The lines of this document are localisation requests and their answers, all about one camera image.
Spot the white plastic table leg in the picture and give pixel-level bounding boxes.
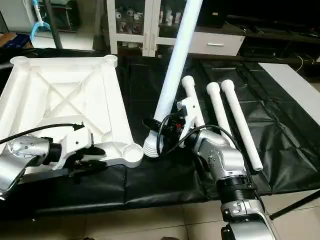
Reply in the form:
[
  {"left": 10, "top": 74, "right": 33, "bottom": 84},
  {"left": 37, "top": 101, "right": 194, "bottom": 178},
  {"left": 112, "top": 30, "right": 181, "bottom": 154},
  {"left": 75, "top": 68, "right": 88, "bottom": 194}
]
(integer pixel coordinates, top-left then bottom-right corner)
[
  {"left": 206, "top": 82, "right": 237, "bottom": 147},
  {"left": 143, "top": 0, "right": 204, "bottom": 159},
  {"left": 181, "top": 75, "right": 207, "bottom": 132},
  {"left": 220, "top": 79, "right": 264, "bottom": 172}
]

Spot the white plastic table top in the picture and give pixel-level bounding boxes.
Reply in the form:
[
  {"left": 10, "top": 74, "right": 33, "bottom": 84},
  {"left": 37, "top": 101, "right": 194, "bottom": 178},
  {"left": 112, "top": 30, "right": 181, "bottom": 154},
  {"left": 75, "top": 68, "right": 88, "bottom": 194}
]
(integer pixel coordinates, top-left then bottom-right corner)
[{"left": 0, "top": 55, "right": 145, "bottom": 175}]

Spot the black work mat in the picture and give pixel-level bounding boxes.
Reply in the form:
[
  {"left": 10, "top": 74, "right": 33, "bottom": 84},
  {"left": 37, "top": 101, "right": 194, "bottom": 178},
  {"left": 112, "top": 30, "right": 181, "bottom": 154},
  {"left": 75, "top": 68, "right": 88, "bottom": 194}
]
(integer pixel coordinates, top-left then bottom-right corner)
[{"left": 0, "top": 47, "right": 320, "bottom": 216}]

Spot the white drawer unit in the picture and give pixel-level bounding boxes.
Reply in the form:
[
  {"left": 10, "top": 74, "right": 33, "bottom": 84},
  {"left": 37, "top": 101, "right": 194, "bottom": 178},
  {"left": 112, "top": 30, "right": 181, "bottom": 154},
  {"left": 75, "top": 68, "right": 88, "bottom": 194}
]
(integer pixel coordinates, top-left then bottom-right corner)
[{"left": 189, "top": 32, "right": 246, "bottom": 57}]

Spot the white glass door cabinet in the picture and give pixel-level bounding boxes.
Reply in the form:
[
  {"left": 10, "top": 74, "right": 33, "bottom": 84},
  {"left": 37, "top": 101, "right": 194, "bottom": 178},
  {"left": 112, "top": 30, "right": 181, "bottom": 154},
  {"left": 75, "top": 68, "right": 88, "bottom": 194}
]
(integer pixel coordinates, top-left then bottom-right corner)
[{"left": 106, "top": 0, "right": 201, "bottom": 57}]

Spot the white flat sheet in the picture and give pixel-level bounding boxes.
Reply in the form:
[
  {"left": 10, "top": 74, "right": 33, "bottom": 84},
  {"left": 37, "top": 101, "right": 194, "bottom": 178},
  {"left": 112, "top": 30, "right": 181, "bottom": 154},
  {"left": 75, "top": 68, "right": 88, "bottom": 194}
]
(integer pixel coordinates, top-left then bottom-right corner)
[{"left": 257, "top": 62, "right": 320, "bottom": 127}]

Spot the grey metal pole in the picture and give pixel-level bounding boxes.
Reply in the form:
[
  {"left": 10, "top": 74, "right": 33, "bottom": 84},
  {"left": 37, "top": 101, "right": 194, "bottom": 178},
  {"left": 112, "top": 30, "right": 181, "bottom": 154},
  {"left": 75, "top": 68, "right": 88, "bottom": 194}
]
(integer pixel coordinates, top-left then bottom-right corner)
[{"left": 43, "top": 0, "right": 64, "bottom": 50}]

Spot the brown cardboard box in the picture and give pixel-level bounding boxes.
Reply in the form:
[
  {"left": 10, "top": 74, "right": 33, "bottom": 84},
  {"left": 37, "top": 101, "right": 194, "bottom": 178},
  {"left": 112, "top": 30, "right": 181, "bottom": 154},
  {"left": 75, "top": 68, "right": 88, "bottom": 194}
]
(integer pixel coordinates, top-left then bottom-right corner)
[{"left": 0, "top": 32, "right": 34, "bottom": 51}]

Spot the black tv cabinet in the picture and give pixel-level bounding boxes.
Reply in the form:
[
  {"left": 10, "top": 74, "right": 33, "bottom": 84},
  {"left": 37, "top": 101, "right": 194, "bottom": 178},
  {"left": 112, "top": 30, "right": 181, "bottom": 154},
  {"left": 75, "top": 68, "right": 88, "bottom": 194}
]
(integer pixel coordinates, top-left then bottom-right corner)
[{"left": 199, "top": 0, "right": 320, "bottom": 62}]

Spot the light blue mop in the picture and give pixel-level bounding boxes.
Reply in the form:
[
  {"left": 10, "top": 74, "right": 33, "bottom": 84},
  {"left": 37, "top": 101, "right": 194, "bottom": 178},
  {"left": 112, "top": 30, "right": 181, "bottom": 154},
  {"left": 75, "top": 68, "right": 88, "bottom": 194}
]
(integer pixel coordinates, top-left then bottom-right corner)
[{"left": 30, "top": 0, "right": 51, "bottom": 42}]

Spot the black stand leg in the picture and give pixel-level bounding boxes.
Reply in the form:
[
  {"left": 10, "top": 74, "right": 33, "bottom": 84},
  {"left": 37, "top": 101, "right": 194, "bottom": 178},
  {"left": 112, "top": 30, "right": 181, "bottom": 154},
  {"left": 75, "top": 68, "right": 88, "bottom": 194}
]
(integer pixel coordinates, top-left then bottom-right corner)
[{"left": 270, "top": 189, "right": 320, "bottom": 221}]

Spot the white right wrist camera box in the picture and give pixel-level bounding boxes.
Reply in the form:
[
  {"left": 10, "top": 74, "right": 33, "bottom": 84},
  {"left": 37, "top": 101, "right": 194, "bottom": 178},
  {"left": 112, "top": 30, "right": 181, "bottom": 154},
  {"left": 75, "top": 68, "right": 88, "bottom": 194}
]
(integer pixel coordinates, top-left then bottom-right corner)
[{"left": 176, "top": 97, "right": 202, "bottom": 147}]

